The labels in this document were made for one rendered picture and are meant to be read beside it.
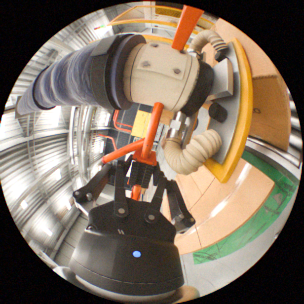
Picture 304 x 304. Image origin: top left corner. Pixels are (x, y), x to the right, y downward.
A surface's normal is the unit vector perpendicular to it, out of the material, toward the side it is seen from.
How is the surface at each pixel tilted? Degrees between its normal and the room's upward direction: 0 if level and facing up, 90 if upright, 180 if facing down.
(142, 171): 90
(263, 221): 0
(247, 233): 0
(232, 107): 2
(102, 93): 91
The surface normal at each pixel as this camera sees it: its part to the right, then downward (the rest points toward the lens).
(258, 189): -0.96, -0.27
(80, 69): -0.06, 0.65
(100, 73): -0.15, 0.78
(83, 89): -0.07, 0.90
